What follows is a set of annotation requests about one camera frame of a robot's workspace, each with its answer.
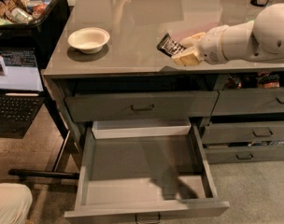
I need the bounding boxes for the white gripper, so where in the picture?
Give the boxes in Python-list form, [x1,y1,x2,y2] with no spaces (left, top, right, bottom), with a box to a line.
[172,25,228,66]

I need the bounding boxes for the black rxbar chocolate bar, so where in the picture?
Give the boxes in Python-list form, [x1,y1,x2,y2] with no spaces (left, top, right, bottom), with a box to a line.
[156,34,186,57]

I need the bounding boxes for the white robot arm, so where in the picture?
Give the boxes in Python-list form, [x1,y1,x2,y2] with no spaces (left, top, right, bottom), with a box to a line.
[172,3,284,66]

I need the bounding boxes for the snack bags in drawer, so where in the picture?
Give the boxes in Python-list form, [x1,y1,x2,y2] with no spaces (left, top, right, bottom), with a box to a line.
[224,72,280,90]

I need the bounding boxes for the grey middle right drawer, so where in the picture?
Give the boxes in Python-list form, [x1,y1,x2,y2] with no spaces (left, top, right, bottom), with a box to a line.
[202,121,284,144]

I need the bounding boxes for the grey top right drawer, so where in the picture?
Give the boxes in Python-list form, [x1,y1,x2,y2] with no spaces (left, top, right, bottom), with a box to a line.
[212,88,284,116]

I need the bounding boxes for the grey top left drawer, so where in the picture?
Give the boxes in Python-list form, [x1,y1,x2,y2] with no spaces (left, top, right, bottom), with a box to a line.
[65,91,218,122]

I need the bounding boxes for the grey bottom right drawer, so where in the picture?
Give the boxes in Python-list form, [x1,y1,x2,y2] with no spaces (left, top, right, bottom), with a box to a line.
[205,145,284,164]

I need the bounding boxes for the open grey middle drawer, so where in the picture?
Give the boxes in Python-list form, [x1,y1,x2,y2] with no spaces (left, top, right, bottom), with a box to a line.
[64,125,229,224]

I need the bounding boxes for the white paper bowl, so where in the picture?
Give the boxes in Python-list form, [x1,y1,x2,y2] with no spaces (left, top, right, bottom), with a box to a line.
[67,27,110,54]

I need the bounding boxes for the black cart stand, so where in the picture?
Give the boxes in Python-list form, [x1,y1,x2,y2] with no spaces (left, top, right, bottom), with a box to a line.
[8,70,79,180]

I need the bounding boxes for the black bin with snacks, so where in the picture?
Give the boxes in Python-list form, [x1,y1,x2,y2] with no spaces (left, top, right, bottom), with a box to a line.
[0,0,70,53]

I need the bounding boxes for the black laptop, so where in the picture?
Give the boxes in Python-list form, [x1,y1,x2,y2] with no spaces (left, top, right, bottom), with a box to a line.
[0,48,44,138]

